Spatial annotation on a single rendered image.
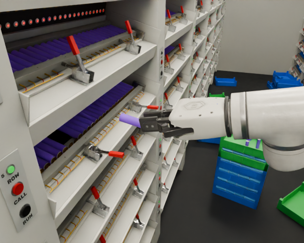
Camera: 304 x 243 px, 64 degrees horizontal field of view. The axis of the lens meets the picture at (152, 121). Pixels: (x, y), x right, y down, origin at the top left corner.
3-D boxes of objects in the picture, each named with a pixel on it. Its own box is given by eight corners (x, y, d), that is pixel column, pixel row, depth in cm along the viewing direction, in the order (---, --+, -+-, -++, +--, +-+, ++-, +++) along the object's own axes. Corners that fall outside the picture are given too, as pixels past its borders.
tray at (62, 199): (153, 105, 97) (160, 84, 91) (52, 234, 46) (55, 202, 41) (108, 86, 99) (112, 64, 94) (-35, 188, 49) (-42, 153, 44)
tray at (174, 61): (188, 61, 155) (196, 39, 147) (160, 96, 104) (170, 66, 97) (158, 49, 158) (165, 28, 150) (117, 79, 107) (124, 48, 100)
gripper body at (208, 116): (234, 87, 47) (178, 93, 52) (230, 108, 39) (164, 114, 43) (237, 122, 50) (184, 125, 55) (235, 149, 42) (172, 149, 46)
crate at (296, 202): (300, 189, 178) (303, 181, 174) (330, 207, 163) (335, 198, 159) (276, 207, 163) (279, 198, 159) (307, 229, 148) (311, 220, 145)
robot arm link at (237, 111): (245, 84, 46) (228, 86, 47) (245, 102, 38) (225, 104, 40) (248, 124, 49) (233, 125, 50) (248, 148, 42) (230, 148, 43)
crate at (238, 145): (274, 144, 157) (278, 134, 154) (269, 161, 142) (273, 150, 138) (228, 132, 171) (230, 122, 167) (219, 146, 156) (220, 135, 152)
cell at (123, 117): (118, 120, 52) (146, 130, 51) (120, 112, 52) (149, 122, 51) (120, 121, 54) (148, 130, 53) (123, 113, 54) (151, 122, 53)
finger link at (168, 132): (207, 119, 44) (188, 113, 49) (172, 137, 41) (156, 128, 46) (208, 125, 45) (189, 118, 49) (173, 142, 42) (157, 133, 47)
